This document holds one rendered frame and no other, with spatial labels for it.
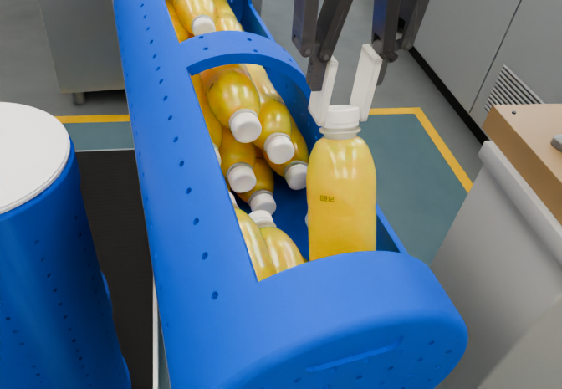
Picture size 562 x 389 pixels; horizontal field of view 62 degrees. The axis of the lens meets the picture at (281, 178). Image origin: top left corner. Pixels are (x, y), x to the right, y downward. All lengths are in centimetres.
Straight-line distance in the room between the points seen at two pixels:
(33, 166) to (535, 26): 224
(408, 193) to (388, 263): 197
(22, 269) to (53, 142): 20
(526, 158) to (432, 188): 152
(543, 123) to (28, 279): 96
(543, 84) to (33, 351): 222
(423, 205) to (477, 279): 126
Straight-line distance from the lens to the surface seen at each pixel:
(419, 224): 225
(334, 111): 46
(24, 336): 97
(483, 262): 109
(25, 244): 80
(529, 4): 262
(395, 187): 239
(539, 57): 253
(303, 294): 38
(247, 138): 63
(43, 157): 81
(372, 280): 39
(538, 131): 101
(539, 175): 94
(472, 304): 115
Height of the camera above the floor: 154
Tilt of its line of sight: 42 degrees down
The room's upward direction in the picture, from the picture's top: 8 degrees clockwise
